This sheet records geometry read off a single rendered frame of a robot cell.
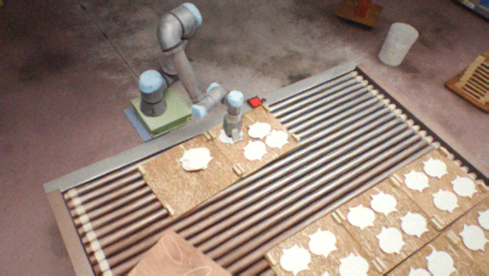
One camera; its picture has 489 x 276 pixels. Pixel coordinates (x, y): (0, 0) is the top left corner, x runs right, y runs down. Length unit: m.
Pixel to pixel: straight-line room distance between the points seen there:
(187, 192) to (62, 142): 1.72
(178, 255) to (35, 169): 1.90
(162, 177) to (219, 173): 0.28
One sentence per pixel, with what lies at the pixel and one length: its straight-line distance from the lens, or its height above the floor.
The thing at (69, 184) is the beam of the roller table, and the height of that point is 0.92.
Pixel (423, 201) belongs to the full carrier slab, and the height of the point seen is 0.94.
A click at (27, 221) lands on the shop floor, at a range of 3.02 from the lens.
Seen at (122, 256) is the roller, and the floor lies 0.92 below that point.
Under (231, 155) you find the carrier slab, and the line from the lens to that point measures 1.95.
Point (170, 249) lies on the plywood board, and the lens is 1.59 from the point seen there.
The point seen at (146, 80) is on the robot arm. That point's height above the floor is 1.17.
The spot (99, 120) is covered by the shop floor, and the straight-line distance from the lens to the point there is 3.41.
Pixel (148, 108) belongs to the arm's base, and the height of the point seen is 1.00.
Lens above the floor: 2.52
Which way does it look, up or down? 52 degrees down
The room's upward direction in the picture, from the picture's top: 10 degrees clockwise
